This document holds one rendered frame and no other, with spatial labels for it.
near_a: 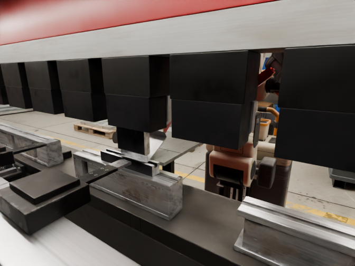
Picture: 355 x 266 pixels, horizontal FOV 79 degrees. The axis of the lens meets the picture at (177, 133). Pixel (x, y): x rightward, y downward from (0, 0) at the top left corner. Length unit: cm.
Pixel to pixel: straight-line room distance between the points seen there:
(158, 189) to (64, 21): 49
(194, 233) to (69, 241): 27
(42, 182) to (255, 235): 41
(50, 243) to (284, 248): 39
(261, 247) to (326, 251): 11
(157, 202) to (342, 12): 49
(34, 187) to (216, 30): 40
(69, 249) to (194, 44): 38
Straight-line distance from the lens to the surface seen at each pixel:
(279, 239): 47
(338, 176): 295
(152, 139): 64
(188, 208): 61
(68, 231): 41
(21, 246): 42
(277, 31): 37
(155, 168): 56
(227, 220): 59
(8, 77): 106
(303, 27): 36
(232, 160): 115
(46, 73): 80
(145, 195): 59
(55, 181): 46
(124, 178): 62
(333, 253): 47
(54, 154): 97
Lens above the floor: 123
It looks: 16 degrees down
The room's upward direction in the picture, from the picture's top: straight up
